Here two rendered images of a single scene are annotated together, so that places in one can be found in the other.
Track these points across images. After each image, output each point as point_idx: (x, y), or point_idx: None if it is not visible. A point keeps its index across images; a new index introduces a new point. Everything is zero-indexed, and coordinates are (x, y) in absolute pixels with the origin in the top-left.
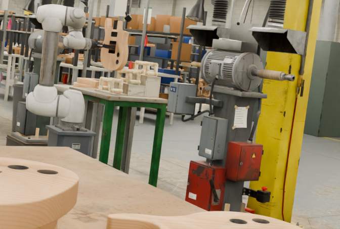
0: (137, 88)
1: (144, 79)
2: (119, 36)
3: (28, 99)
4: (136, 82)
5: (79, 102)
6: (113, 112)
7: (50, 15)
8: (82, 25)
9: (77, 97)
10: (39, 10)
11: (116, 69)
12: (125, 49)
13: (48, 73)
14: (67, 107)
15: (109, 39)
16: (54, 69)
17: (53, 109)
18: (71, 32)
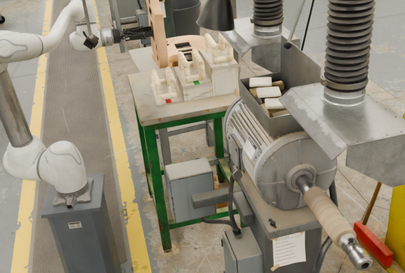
0: (199, 88)
1: (210, 72)
2: (152, 18)
3: (3, 163)
4: (197, 79)
5: (64, 167)
6: (155, 140)
7: None
8: (31, 56)
9: (60, 161)
10: None
11: (158, 67)
12: (161, 41)
13: (10, 131)
14: (50, 175)
15: (149, 16)
16: (18, 123)
17: (35, 177)
18: (76, 28)
